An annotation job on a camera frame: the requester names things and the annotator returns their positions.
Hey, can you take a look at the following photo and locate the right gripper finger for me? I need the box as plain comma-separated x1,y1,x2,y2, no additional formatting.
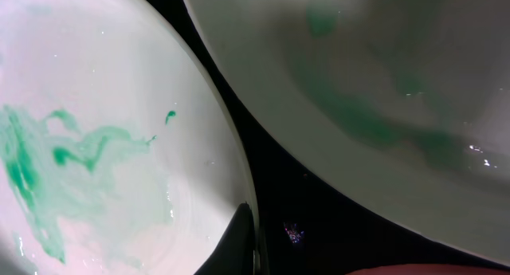
195,203,255,275

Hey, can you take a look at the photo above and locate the mint plate with green smear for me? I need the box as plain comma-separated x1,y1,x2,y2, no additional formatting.
1,0,257,275

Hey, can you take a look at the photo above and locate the round black tray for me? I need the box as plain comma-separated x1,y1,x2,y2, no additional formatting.
147,0,509,274

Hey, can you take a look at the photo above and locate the white plate with green stain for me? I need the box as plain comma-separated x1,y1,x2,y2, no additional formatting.
183,0,509,265

